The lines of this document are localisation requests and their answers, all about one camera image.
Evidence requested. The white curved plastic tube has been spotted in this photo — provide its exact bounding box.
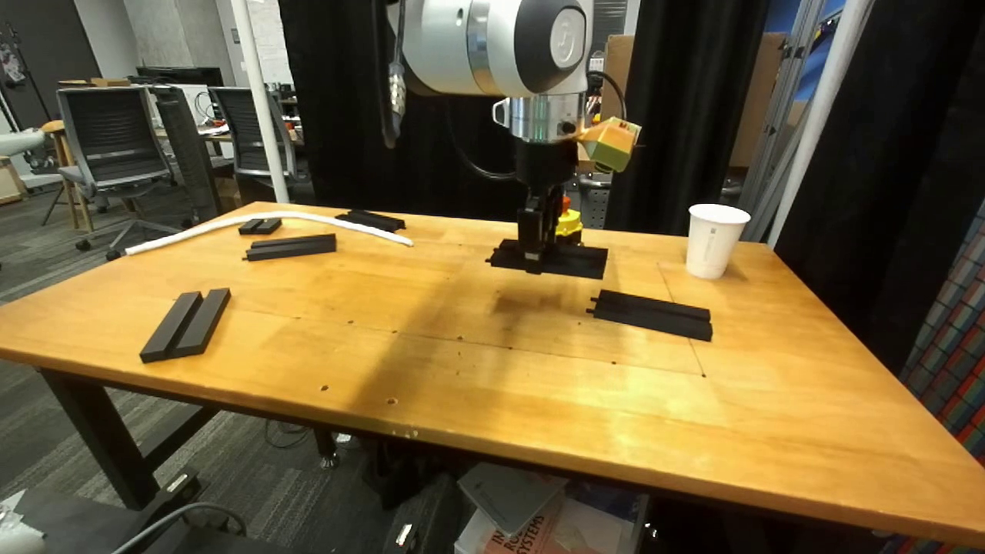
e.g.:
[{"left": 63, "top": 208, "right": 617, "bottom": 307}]
[{"left": 106, "top": 208, "right": 417, "bottom": 261}]

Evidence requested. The grey office chair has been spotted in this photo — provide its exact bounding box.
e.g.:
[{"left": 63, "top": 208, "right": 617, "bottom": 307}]
[
  {"left": 207, "top": 84, "right": 296, "bottom": 208},
  {"left": 148, "top": 84, "right": 226, "bottom": 224},
  {"left": 54, "top": 84, "right": 188, "bottom": 257}
]

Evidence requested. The white paper cup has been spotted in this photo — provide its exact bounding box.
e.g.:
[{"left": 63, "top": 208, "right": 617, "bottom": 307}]
[{"left": 685, "top": 202, "right": 755, "bottom": 283}]

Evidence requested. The black curtain beside patterned backdrop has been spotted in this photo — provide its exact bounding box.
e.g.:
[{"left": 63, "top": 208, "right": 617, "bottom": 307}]
[{"left": 774, "top": 0, "right": 985, "bottom": 378}]

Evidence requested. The multicoloured patterned backdrop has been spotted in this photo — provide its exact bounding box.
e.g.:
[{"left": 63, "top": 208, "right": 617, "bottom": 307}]
[{"left": 906, "top": 197, "right": 985, "bottom": 459}]

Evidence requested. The black table leg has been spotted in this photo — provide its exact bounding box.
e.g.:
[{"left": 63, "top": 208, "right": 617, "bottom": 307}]
[{"left": 36, "top": 366, "right": 226, "bottom": 513}]

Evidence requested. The narrow black curtain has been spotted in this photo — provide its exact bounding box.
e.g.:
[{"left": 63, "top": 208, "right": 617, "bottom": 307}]
[{"left": 603, "top": 0, "right": 775, "bottom": 237}]

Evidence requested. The brown cardboard box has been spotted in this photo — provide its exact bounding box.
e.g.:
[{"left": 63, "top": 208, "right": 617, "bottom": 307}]
[{"left": 596, "top": 32, "right": 641, "bottom": 126}]

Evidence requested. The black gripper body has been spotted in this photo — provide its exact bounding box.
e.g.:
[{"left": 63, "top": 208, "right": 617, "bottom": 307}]
[{"left": 508, "top": 137, "right": 582, "bottom": 212}]

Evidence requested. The black grooved track piece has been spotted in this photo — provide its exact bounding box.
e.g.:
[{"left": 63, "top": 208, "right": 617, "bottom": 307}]
[
  {"left": 488, "top": 237, "right": 609, "bottom": 283},
  {"left": 334, "top": 208, "right": 411, "bottom": 235},
  {"left": 242, "top": 231, "right": 342, "bottom": 265},
  {"left": 137, "top": 287, "right": 235, "bottom": 366},
  {"left": 587, "top": 287, "right": 716, "bottom": 345}
]

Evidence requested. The black bag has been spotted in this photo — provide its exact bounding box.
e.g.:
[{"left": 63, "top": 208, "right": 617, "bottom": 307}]
[{"left": 379, "top": 471, "right": 477, "bottom": 554}]

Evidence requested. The white slanted pole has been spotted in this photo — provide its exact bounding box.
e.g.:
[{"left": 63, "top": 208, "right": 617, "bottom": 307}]
[
  {"left": 226, "top": 0, "right": 294, "bottom": 208},
  {"left": 768, "top": 0, "right": 879, "bottom": 252}
]

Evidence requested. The grey flat box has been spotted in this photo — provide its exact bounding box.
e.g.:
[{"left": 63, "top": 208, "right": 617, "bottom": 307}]
[{"left": 456, "top": 462, "right": 569, "bottom": 537}]

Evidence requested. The wide black curtain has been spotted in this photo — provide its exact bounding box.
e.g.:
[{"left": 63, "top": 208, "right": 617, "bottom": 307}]
[{"left": 277, "top": 0, "right": 580, "bottom": 211}]

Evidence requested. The yellow green wrist box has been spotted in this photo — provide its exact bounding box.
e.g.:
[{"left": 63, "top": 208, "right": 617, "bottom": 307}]
[{"left": 582, "top": 113, "right": 646, "bottom": 177}]

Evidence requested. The black seat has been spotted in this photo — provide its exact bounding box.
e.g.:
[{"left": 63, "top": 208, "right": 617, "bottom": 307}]
[{"left": 0, "top": 480, "right": 249, "bottom": 554}]

